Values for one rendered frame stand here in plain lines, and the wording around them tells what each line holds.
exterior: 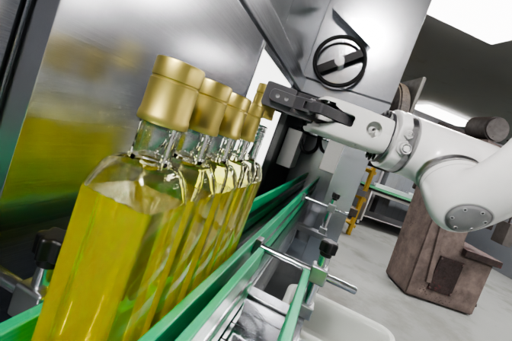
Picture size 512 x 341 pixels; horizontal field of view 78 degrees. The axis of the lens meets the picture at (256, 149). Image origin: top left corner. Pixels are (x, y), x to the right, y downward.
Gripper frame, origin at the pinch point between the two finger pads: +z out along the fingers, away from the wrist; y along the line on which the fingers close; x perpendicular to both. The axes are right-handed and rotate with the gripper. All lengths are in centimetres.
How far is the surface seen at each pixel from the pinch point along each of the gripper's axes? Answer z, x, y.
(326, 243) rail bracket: -14.6, -17.6, 2.7
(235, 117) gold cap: 3.7, -4.5, -12.5
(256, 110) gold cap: 2.1, -2.9, -7.1
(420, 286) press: -250, -118, 320
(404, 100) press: -136, 72, 290
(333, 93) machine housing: -24, 19, 88
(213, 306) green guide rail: -0.5, -21.9, -15.5
